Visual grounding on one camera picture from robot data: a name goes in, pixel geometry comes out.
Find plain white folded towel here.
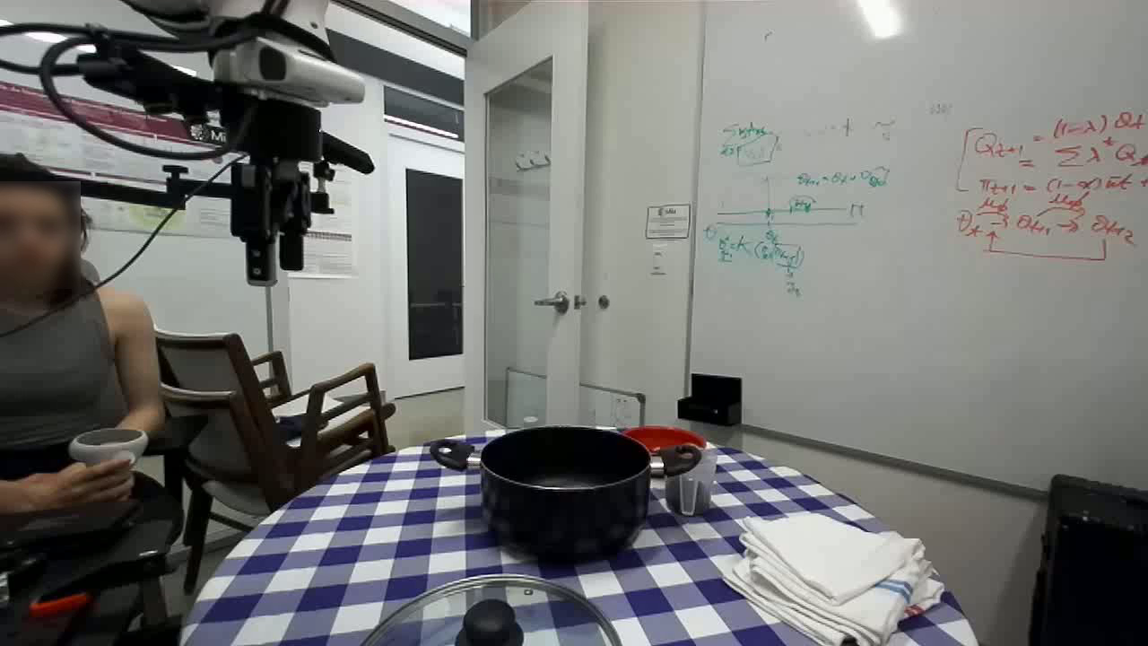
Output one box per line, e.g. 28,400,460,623
734,509,934,610

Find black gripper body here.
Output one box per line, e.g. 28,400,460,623
228,102,319,251

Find paper sign on door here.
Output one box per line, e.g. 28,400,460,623
641,201,697,244

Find person hand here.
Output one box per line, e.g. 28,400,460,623
37,457,140,521

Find large whiteboard with writing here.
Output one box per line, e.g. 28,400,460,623
688,0,1148,494

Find red handled tool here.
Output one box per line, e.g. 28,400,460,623
26,587,92,623

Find small white bowl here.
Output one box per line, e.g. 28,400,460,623
64,424,151,471

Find white door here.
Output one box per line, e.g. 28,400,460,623
462,0,709,437

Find seated person in grey top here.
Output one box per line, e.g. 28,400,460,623
0,153,171,542

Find wall poster with red band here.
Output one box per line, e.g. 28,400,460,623
0,78,228,182

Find black camera boom pole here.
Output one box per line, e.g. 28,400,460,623
76,163,242,214

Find black seat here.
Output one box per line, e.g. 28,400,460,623
0,473,187,646

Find red bowl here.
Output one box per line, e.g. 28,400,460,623
619,424,709,463

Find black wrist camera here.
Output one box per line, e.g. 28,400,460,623
314,129,379,181

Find glass lid with black knob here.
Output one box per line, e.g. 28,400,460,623
358,574,623,646

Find black panel furniture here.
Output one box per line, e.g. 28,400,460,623
1028,473,1148,646

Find white towel with coloured stripes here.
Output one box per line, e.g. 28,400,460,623
719,550,948,646

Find blue white checkered tablecloth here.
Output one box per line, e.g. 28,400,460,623
177,431,981,646

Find black eraser box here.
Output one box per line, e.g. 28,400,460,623
673,371,745,431

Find black cooking pot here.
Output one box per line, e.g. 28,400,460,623
425,424,709,565

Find dark wooden armchair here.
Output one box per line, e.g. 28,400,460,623
153,330,397,597

